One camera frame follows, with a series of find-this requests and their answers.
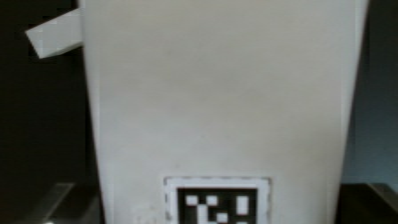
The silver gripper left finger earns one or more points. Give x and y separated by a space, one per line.
68 206

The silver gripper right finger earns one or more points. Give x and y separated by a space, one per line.
369 204

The white block with markers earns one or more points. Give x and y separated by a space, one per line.
221 79

